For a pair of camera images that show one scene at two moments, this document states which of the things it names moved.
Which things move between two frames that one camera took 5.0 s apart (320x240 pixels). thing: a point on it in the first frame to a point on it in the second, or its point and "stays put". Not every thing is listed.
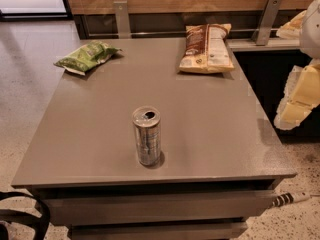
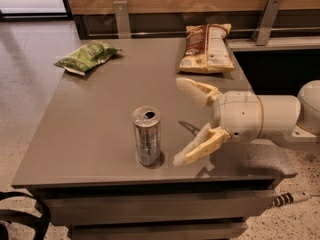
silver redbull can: x=147 y=121 stays put
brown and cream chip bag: x=206 y=49 stays put
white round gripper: x=311 y=32 to x=237 y=114
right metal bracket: x=269 y=18 stays put
